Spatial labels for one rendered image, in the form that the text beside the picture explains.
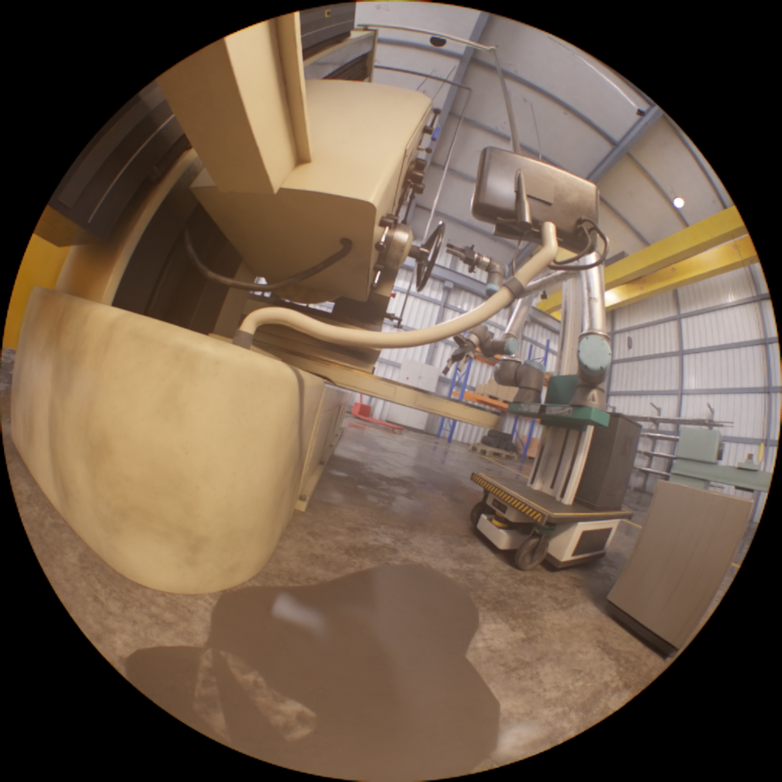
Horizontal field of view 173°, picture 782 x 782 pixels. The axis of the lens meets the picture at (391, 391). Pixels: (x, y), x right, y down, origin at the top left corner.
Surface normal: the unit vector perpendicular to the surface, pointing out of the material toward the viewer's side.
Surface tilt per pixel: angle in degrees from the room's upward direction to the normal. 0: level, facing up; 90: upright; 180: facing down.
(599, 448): 90
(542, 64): 169
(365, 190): 90
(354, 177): 90
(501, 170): 109
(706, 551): 90
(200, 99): 180
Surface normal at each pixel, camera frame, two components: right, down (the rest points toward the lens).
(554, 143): -0.25, 0.94
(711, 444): -0.95, -0.28
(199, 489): 0.73, 0.17
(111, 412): 0.26, 0.02
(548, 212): -0.22, 0.23
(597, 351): -0.67, -0.15
